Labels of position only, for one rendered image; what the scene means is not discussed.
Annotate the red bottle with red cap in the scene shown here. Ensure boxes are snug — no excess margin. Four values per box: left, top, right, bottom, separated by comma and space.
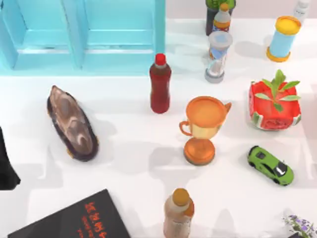
149, 53, 172, 115

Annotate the orange trophy cup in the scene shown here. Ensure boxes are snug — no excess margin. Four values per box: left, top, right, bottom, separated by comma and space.
178, 96, 232, 166

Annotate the grey hourglass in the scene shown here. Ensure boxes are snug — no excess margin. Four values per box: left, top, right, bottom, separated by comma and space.
204, 30, 233, 84

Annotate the beige bottle with orange cap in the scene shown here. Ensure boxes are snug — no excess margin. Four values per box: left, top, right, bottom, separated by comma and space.
163, 188, 195, 238

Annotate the light blue rack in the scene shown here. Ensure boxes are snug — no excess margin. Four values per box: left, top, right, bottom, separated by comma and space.
0, 0, 166, 77

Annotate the red watermelon plant pot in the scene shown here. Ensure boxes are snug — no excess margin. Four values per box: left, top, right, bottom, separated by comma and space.
249, 69, 302, 131

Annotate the dark pot with green plant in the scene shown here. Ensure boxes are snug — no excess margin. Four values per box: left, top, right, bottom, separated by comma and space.
205, 0, 237, 37

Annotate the clear bottle with orange label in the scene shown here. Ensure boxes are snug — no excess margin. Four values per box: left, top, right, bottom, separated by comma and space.
213, 3, 231, 33

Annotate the green toy car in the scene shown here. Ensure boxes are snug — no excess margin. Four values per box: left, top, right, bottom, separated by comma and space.
247, 145, 295, 187

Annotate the black book with red lettering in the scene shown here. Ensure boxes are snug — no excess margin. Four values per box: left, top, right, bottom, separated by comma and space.
7, 188, 132, 238

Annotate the blue and yellow can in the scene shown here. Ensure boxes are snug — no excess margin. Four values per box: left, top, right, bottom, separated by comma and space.
266, 15, 302, 63

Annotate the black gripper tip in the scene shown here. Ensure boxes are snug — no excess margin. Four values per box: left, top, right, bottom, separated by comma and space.
0, 127, 21, 191

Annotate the purple flower plant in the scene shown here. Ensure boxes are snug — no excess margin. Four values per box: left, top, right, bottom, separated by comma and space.
281, 214, 317, 238

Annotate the white bottle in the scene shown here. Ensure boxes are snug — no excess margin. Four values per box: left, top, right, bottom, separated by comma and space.
293, 0, 311, 24

